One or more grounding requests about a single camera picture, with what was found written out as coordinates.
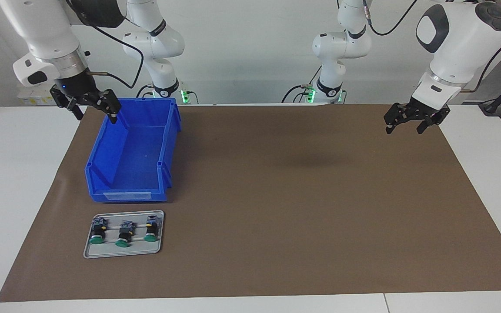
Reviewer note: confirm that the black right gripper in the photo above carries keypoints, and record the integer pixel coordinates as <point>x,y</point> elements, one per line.
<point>74,87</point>

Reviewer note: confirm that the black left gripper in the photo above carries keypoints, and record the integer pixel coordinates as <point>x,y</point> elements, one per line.
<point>420,111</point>

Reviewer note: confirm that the green push button switch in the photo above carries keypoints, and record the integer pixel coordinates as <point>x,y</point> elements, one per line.
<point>98,232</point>
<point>151,229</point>
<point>124,234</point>

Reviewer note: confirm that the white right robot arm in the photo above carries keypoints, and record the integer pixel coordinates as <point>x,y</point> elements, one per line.
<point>46,26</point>

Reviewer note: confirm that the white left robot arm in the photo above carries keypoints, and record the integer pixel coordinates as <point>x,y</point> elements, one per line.
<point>463,43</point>

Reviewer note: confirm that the blue plastic storage bin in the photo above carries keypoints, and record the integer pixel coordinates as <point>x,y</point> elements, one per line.
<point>133,152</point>

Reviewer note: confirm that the thin metal rod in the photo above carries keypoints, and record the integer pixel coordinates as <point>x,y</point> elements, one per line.
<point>112,227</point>
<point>110,239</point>

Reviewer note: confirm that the silver metal tray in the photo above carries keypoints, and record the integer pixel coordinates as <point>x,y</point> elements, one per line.
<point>124,252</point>

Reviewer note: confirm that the brown table mat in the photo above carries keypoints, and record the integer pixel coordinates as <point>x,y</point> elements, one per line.
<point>276,239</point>

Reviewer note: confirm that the white wall box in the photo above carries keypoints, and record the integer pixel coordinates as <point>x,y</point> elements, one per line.
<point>37,99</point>

